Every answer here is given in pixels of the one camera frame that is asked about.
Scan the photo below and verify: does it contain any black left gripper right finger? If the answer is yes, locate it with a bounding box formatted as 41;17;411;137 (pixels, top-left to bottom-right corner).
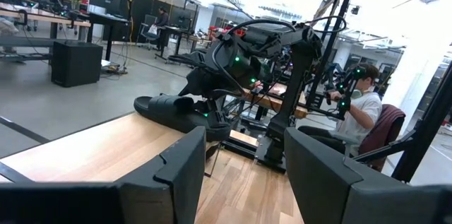
284;127;452;224

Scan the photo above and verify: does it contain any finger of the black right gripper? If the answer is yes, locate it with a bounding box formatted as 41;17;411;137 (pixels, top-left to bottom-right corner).
199;97;232;136
178;64;213;98

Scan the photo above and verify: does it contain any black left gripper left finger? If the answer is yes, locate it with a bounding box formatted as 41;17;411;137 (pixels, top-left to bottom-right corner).
0;126;208;224

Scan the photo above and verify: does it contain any black rubber slide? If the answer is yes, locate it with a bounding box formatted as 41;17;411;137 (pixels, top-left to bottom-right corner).
133;94;232;143

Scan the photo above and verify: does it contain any wooden work table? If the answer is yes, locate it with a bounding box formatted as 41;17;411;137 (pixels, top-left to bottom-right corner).
243;82;308;119

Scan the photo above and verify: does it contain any person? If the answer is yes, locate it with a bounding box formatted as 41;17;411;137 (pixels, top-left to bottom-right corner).
155;6;170;51
298;63;384;158

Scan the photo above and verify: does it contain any black office chair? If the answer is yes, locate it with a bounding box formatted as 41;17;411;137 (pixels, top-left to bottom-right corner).
136;13;160;51

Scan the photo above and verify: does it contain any maroon covered chair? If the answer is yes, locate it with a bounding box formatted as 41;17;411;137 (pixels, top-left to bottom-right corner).
358;103;407;172

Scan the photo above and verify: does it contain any black desk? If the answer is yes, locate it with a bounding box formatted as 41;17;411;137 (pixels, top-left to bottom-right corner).
86;11;131;63

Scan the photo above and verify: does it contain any black cabinet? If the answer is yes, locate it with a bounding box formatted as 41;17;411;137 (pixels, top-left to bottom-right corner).
51;39;104;88

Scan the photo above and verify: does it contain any wooden bench table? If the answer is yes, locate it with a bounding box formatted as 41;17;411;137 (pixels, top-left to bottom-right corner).
0;7;92;41

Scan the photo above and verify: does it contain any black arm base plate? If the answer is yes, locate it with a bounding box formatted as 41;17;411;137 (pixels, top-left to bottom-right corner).
220;138;287;175

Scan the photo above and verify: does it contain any wooden shelf with black frame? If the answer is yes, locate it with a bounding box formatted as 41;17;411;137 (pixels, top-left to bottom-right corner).
0;110;222;184

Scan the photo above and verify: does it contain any yellow cable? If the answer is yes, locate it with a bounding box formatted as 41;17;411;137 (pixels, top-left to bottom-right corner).
127;0;138;43

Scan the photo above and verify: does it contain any black aluminium rig frame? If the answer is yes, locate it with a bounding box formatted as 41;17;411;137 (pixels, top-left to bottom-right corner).
305;0;452;184

